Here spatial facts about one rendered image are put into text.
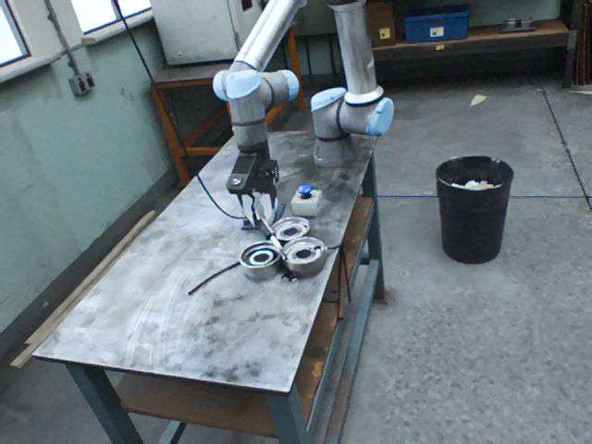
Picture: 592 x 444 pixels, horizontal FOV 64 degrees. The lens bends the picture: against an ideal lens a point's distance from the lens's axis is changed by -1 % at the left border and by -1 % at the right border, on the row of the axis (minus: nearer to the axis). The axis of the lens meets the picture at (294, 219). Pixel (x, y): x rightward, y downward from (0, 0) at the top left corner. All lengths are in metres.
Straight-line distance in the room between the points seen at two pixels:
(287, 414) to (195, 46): 2.77
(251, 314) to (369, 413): 0.89
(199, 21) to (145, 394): 2.53
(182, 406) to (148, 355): 0.26
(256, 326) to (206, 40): 2.58
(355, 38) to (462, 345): 1.25
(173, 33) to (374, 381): 2.54
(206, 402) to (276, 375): 0.37
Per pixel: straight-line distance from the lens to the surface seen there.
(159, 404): 1.32
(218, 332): 1.06
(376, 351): 2.03
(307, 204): 1.33
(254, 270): 1.14
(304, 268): 1.12
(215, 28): 3.34
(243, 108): 1.07
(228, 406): 1.25
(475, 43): 4.44
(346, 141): 1.60
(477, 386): 1.94
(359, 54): 1.41
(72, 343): 1.20
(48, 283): 2.84
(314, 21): 4.91
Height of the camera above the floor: 1.50
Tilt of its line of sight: 31 degrees down
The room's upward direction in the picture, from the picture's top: 11 degrees counter-clockwise
